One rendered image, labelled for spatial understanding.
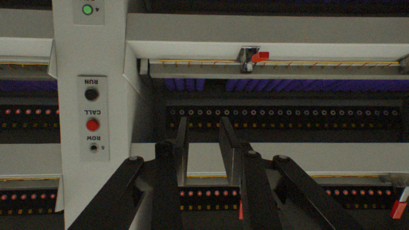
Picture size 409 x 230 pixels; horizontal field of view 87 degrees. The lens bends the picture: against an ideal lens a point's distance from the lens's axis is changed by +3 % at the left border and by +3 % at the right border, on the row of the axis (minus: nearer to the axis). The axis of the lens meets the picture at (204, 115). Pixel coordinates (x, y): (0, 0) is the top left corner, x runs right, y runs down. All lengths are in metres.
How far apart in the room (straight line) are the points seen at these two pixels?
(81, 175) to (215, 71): 0.26
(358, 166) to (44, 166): 0.47
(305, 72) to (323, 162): 0.15
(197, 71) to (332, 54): 0.22
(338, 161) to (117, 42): 0.37
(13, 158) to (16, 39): 0.17
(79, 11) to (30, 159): 0.22
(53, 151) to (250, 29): 0.34
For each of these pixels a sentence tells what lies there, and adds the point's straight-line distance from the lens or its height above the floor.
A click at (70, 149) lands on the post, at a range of 0.37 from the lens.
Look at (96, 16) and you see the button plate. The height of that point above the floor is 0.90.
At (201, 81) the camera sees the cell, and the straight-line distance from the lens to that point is 0.39.
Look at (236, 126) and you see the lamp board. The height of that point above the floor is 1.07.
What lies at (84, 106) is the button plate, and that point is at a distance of 0.34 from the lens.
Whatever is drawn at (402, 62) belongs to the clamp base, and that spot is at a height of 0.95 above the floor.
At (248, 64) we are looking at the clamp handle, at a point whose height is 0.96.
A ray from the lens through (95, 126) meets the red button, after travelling 0.34.
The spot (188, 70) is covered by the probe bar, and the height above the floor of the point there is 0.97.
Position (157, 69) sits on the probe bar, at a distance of 0.36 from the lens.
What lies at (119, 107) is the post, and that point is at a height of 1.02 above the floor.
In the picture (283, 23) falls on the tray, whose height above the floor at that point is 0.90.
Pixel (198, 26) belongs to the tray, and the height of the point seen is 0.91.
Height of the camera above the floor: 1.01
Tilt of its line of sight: 5 degrees up
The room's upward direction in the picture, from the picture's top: 180 degrees counter-clockwise
